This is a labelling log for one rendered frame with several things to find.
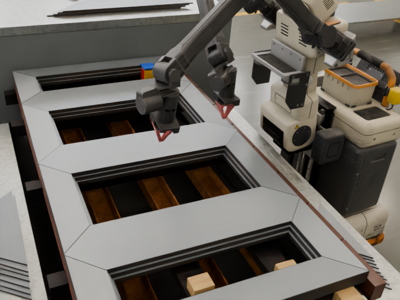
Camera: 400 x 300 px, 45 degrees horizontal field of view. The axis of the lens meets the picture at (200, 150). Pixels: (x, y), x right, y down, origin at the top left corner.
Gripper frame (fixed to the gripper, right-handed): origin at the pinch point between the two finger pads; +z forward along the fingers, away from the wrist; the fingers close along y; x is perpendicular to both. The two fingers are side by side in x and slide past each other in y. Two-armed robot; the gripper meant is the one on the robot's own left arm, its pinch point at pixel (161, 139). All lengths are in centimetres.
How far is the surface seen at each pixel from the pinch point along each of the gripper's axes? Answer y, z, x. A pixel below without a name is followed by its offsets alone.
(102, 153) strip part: -13.2, 17.0, -14.8
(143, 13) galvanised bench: -103, 17, 28
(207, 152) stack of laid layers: -5.3, 15.3, 21.7
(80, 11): -108, 17, -2
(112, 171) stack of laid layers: -4.3, 16.5, -13.5
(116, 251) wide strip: 32.9, 6.6, -22.6
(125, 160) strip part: -7.1, 15.3, -8.3
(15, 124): -54, 36, -40
